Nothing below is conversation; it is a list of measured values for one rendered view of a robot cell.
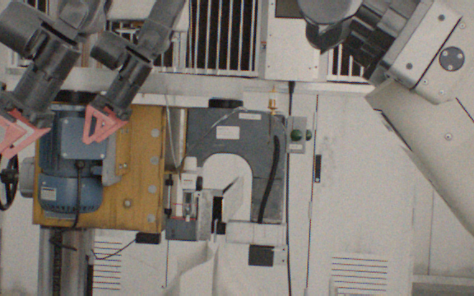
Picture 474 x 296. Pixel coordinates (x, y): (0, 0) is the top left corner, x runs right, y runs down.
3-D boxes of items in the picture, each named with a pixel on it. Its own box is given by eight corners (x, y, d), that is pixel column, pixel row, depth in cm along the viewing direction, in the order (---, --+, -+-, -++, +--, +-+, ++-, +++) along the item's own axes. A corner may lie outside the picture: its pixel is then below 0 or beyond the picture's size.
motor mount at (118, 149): (113, 187, 216) (116, 114, 215) (84, 185, 217) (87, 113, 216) (137, 177, 244) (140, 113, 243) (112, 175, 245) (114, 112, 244)
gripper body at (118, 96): (92, 101, 198) (111, 71, 197) (104, 101, 208) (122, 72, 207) (118, 118, 197) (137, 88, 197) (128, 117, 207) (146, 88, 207)
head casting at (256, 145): (281, 224, 233) (288, 102, 231) (181, 218, 235) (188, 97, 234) (286, 210, 263) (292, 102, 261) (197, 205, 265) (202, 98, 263)
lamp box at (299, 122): (304, 154, 232) (306, 117, 231) (285, 153, 232) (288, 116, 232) (304, 152, 239) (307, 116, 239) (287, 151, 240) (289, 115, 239)
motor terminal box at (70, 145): (106, 171, 213) (108, 119, 212) (60, 170, 209) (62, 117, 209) (98, 167, 220) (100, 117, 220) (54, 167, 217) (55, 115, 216)
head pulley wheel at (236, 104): (242, 110, 236) (242, 100, 236) (205, 108, 237) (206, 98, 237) (244, 110, 245) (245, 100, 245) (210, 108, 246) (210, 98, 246)
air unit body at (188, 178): (197, 223, 229) (201, 158, 228) (178, 221, 229) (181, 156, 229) (200, 220, 233) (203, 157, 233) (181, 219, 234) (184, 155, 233)
